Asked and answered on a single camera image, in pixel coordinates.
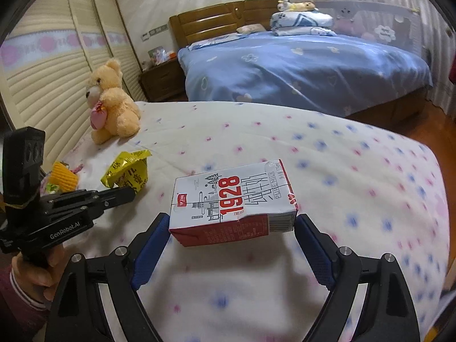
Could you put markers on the cream sliding wardrobe doors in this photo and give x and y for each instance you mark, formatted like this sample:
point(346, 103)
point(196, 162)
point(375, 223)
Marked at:
point(53, 78)

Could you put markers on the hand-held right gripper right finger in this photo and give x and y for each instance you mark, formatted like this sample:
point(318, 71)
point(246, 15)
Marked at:
point(313, 253)

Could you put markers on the wall sockets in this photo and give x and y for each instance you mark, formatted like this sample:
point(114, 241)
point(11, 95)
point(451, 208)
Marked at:
point(156, 30)

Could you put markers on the orange foam fruit net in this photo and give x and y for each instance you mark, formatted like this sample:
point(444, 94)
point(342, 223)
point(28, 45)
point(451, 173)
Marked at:
point(64, 178)

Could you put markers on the clutter on nightstand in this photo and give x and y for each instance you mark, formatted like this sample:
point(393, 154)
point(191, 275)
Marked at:
point(158, 55)

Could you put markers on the folded blue white bedding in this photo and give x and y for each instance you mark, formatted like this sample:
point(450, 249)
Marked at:
point(299, 21)

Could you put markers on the tan teddy bear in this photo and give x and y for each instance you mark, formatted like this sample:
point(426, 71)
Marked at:
point(114, 107)

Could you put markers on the colourful candy wrapper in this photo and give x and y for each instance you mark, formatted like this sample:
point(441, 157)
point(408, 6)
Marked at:
point(51, 187)

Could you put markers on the small pink pillow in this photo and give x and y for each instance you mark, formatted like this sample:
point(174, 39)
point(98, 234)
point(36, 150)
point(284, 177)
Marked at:
point(251, 28)

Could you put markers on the person's left forearm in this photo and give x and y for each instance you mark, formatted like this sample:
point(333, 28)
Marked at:
point(17, 310)

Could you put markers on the yellow plush toy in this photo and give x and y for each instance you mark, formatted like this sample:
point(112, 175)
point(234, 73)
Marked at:
point(297, 6)

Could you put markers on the white red milk carton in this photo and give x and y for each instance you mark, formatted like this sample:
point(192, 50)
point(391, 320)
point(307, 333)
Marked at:
point(228, 199)

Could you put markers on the grey mesh bed rail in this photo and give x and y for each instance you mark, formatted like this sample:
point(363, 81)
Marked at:
point(377, 17)

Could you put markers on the blue quilt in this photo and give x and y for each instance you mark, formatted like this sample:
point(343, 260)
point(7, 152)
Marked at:
point(285, 71)

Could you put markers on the floral white blanket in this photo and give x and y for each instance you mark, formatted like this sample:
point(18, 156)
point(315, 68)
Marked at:
point(320, 185)

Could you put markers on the wooden nightstand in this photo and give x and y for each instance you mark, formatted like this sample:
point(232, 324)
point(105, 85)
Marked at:
point(160, 78)

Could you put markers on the yellow snack wrapper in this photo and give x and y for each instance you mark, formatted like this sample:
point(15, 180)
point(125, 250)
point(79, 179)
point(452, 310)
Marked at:
point(126, 171)

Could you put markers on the wooden bed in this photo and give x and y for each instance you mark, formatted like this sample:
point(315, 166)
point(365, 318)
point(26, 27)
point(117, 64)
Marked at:
point(203, 25)

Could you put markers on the person's left hand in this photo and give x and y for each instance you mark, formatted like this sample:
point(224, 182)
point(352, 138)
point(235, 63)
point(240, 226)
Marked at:
point(35, 274)

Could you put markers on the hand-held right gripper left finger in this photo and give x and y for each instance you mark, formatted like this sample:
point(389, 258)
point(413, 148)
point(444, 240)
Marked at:
point(149, 253)

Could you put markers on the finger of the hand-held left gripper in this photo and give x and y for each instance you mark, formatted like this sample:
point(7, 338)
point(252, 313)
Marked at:
point(119, 197)

